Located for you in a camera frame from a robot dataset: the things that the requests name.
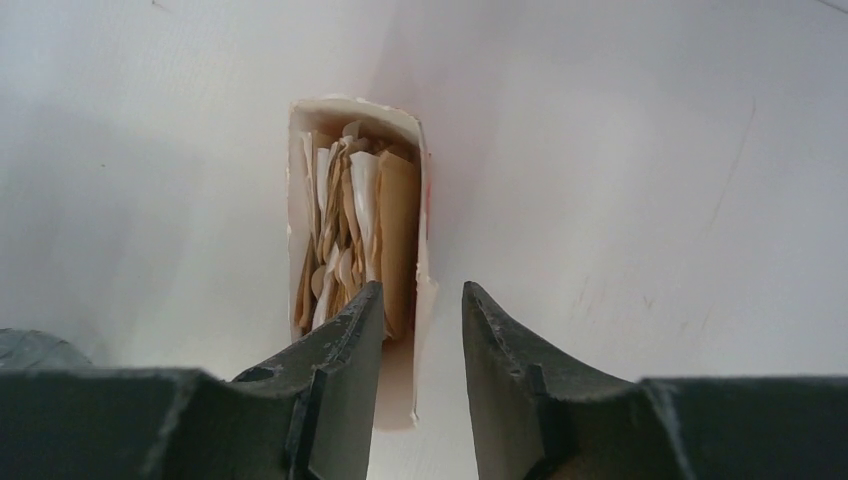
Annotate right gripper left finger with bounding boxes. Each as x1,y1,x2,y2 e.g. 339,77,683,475
1,282,384,479

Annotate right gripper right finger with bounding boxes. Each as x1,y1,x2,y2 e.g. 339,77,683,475
462,282,847,479

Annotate orange coffee filter box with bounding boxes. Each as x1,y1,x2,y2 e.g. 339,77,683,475
286,96,437,431

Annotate grey ribbed dripper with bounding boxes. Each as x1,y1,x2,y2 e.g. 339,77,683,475
1,328,92,369

